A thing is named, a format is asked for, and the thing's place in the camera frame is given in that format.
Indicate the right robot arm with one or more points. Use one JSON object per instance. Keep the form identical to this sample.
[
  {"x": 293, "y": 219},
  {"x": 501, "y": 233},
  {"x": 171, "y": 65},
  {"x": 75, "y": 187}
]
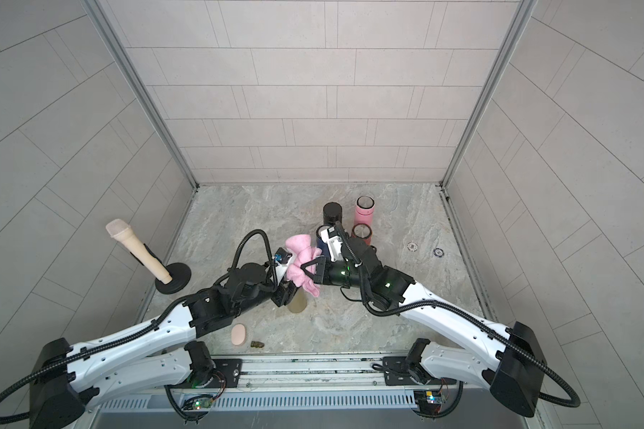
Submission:
[{"x": 508, "y": 361}]

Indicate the aluminium front rail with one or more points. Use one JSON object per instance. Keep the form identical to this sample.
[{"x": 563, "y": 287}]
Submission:
[{"x": 269, "y": 372}]

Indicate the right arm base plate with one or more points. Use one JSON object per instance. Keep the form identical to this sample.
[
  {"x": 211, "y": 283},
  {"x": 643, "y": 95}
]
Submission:
[{"x": 400, "y": 371}]

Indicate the circuit board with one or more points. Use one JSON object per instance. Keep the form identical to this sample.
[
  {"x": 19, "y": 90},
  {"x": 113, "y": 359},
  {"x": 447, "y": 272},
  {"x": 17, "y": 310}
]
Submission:
[
  {"x": 429, "y": 402},
  {"x": 200, "y": 403}
]

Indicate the pink oval soap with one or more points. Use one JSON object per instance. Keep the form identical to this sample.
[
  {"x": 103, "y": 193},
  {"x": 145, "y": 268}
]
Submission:
[{"x": 238, "y": 335}]

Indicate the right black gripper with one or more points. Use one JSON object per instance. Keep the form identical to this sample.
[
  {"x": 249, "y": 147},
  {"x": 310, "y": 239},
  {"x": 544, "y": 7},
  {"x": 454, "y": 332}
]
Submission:
[{"x": 324, "y": 275}]

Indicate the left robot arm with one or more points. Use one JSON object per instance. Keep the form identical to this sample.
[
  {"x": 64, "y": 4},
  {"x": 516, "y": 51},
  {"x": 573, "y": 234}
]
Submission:
[{"x": 68, "y": 379}]

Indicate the right circuit board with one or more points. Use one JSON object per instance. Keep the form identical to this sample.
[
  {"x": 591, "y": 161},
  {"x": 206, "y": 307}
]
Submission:
[{"x": 429, "y": 402}]

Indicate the beige microphone-shaped holder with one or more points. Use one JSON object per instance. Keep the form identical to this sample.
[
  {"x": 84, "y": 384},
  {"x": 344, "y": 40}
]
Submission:
[{"x": 169, "y": 279}]

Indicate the pink cloth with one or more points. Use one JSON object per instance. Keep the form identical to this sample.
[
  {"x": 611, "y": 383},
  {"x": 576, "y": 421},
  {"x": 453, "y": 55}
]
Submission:
[{"x": 303, "y": 252}]

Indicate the black thermos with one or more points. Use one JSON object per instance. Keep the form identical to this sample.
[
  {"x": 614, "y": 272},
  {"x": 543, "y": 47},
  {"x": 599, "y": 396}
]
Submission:
[{"x": 332, "y": 213}]

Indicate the red thermos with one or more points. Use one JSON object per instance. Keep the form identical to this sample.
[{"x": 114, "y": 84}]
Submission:
[{"x": 362, "y": 232}]

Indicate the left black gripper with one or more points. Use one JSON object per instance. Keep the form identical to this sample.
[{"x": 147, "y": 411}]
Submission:
[{"x": 284, "y": 293}]

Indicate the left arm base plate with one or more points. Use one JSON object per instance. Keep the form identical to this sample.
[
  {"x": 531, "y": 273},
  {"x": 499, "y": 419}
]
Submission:
[{"x": 226, "y": 371}]

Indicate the blue thermos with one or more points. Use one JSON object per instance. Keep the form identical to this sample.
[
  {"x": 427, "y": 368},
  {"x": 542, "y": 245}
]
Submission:
[{"x": 321, "y": 243}]

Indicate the pink thermos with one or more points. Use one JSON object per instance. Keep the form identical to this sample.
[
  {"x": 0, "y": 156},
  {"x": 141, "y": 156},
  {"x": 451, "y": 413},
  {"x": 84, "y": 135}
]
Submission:
[{"x": 364, "y": 210}]

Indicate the left circuit board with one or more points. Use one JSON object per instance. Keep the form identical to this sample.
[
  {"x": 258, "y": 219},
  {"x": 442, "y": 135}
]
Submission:
[{"x": 200, "y": 403}]

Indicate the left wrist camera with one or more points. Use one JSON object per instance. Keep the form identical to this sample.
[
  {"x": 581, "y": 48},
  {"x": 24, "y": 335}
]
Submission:
[{"x": 283, "y": 259}]

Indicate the gold thermos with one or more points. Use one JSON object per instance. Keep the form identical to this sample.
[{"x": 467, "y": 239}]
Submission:
[{"x": 298, "y": 303}]

